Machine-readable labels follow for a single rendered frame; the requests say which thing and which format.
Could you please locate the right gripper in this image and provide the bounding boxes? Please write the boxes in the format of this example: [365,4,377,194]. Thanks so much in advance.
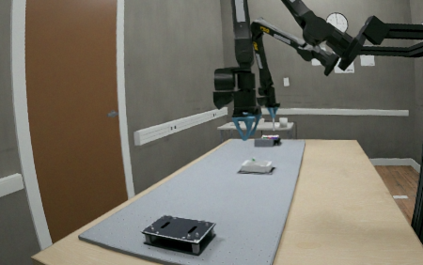
[264,95,280,118]

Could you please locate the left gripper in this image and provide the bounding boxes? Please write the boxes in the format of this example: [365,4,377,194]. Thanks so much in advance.
[231,89,262,141]

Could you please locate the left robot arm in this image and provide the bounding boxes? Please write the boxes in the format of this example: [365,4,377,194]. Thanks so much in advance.
[213,0,359,110]

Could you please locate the white grid rack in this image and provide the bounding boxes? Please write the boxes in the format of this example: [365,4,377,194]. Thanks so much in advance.
[242,161,272,173]

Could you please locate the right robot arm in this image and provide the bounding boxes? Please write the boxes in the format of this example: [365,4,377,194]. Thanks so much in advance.
[250,17,334,106]

